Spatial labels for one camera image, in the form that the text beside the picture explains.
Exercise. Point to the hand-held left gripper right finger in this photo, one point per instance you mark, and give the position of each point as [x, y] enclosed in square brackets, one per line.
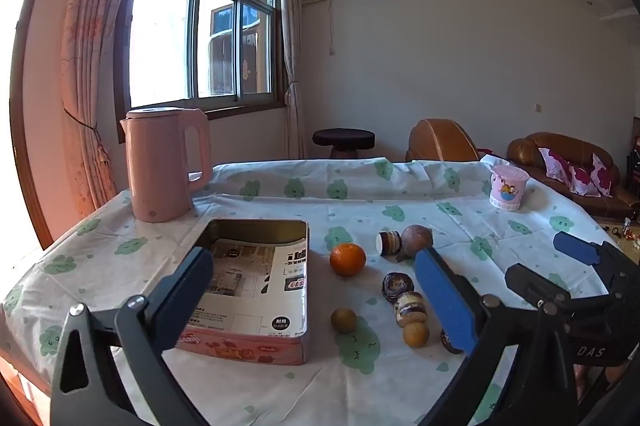
[445, 296]

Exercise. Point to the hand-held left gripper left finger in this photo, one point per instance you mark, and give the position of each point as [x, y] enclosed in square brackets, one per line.
[185, 291]

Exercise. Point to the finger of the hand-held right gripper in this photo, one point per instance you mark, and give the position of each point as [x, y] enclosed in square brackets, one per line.
[532, 283]
[575, 247]

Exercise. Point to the small tan round fruit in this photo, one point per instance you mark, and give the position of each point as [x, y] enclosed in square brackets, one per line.
[416, 334]
[343, 320]

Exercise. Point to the dark water chestnut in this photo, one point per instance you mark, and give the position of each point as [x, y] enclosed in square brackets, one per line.
[397, 287]

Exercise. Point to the brown round root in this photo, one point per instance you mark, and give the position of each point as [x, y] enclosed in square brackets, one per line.
[415, 238]

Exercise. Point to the pink metal tin box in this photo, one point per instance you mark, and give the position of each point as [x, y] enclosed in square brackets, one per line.
[250, 351]

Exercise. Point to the orange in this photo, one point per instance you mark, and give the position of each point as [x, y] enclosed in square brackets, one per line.
[347, 259]

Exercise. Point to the printed paper sheet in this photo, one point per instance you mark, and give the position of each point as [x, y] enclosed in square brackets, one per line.
[250, 286]

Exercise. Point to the white magenta floral pillow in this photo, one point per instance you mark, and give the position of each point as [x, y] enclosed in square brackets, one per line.
[602, 173]
[552, 162]
[582, 181]

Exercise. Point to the pink cartoon print cup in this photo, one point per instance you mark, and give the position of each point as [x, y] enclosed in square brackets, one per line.
[509, 188]

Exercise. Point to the brown leather sofa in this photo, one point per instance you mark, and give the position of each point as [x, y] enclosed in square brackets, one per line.
[525, 151]

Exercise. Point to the red cloth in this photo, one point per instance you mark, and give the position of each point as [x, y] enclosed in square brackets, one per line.
[489, 154]

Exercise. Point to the pink electric kettle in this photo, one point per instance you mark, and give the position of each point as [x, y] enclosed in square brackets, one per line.
[155, 166]

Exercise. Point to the white cloud print tablecloth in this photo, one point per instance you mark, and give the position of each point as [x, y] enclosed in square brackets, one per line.
[300, 201]

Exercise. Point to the brown leather armchair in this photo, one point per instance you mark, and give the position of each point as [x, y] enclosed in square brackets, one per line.
[440, 141]

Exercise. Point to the dark round stool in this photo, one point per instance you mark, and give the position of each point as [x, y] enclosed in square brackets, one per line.
[344, 137]

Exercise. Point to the pink floral curtain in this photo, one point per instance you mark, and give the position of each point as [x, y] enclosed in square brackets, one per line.
[85, 56]

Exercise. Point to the sliding glass window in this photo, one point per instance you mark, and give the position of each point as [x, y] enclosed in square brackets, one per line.
[165, 36]

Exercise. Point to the white tied curtain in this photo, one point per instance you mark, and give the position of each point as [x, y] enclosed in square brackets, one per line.
[291, 56]

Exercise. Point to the white air conditioner pipe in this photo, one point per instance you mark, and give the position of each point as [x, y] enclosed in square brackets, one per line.
[331, 26]

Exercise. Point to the wooden door frame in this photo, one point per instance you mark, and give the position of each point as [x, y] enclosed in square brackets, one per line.
[20, 131]

